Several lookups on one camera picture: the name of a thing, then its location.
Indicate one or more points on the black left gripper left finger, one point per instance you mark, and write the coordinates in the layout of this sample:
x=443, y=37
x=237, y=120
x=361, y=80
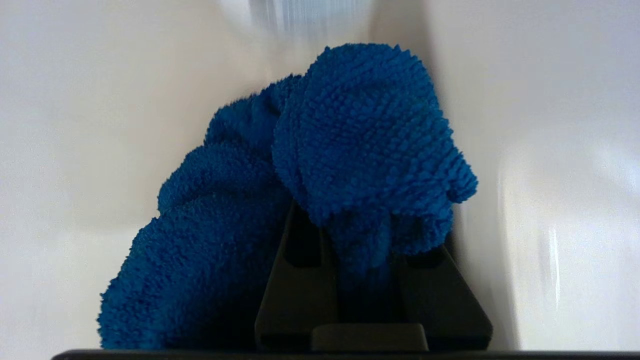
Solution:
x=297, y=300

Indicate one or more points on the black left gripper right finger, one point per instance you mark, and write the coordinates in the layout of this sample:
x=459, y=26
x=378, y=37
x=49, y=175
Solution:
x=445, y=305

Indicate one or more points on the blue terry cloth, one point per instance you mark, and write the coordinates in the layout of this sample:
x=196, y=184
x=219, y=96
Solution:
x=360, y=140

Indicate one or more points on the small clear water bottle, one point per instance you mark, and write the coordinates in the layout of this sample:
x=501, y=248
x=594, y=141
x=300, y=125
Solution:
x=310, y=15

